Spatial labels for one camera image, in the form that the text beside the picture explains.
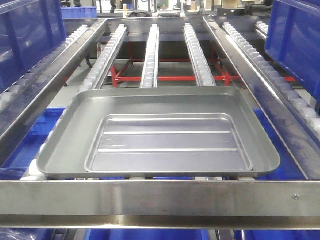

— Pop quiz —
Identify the small ribbed silver tray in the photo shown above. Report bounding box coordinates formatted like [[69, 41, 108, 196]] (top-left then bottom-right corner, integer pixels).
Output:
[[84, 113, 253, 175]]

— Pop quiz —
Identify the red metal cart frame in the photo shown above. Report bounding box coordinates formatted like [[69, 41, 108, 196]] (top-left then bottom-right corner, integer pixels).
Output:
[[109, 41, 297, 88]]

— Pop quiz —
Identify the far right white roller track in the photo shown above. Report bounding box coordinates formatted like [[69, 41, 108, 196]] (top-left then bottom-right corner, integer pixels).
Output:
[[255, 21, 269, 40]]

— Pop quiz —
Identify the blue bin upper left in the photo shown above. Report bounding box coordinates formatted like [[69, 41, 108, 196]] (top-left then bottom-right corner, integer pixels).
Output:
[[0, 0, 66, 92]]

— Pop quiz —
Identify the blue bin bottom centre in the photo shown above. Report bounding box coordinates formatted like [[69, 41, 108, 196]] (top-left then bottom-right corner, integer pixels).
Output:
[[84, 229, 210, 240]]

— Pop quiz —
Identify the blue bin lower left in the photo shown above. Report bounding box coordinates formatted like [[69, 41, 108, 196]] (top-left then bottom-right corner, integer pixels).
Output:
[[0, 107, 65, 181]]

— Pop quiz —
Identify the stainless steel rack frame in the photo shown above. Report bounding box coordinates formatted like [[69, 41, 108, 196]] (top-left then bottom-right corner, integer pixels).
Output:
[[0, 17, 320, 230]]

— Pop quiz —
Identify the blue bin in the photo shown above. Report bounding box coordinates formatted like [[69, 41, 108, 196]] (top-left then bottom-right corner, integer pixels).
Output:
[[0, 107, 65, 181], [265, 0, 320, 99], [84, 229, 210, 240], [0, 0, 66, 92]]

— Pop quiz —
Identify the centre white roller track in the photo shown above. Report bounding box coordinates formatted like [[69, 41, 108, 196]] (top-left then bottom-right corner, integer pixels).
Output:
[[140, 24, 160, 88]]

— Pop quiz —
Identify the large silver metal tray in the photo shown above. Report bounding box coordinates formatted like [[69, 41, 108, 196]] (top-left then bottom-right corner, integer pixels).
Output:
[[37, 86, 281, 179]]

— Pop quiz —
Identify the blue bin upper right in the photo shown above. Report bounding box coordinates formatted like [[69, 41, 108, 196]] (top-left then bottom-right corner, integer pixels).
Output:
[[265, 0, 320, 99]]

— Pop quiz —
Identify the blue crate in background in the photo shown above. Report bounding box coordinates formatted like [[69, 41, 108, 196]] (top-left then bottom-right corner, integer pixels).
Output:
[[61, 6, 98, 19]]

